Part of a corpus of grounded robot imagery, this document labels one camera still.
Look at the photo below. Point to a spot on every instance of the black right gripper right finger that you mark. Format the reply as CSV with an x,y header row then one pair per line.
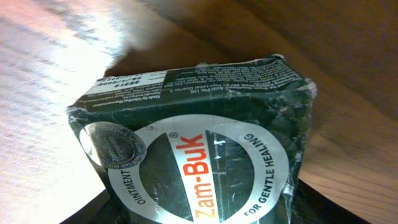
x,y
311,207

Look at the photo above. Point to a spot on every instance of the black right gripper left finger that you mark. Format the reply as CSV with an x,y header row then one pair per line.
x,y
100,210

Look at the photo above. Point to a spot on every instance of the dark green Zam-Buk box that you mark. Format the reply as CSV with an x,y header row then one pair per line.
x,y
219,143

